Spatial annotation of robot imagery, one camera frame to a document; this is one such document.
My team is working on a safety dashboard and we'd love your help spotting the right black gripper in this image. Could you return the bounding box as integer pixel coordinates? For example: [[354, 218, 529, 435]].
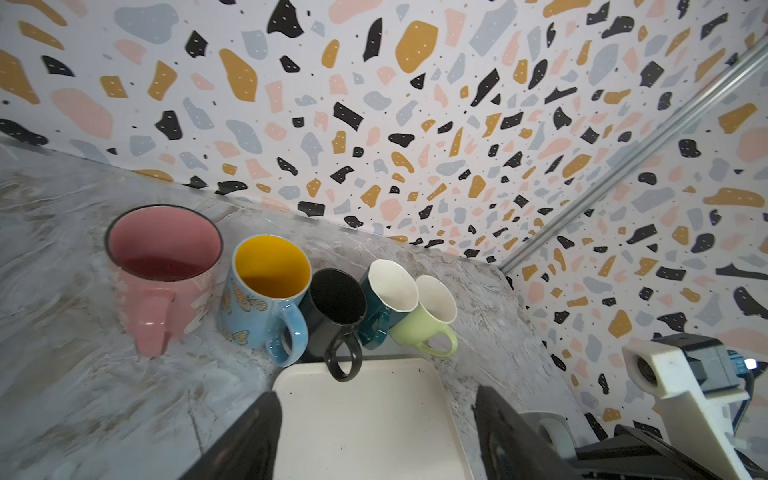
[[569, 422, 768, 480]]

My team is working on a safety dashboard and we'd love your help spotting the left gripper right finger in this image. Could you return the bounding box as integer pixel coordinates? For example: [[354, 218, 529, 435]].
[[473, 386, 579, 479]]

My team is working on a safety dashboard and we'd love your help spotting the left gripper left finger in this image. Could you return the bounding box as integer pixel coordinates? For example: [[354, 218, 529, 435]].
[[181, 391, 282, 479]]

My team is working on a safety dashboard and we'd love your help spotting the blue butterfly mug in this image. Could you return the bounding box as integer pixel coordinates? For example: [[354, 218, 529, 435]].
[[217, 235, 312, 368]]

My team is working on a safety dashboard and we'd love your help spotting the light green mug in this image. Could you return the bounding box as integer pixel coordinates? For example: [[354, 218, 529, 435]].
[[389, 275, 459, 358]]

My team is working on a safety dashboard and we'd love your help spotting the black mug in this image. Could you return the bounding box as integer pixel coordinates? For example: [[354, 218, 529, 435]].
[[299, 268, 367, 382]]

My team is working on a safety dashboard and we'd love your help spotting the dark green mug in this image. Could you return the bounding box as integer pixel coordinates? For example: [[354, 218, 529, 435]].
[[358, 259, 419, 350]]

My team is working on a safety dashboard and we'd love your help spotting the pink mug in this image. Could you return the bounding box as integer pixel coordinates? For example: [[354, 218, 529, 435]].
[[104, 204, 224, 357]]

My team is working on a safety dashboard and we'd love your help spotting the grey mug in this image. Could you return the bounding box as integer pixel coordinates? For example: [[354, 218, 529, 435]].
[[521, 411, 577, 460]]

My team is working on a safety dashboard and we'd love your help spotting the beige plastic tray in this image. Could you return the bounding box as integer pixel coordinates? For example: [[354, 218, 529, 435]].
[[273, 358, 473, 479]]

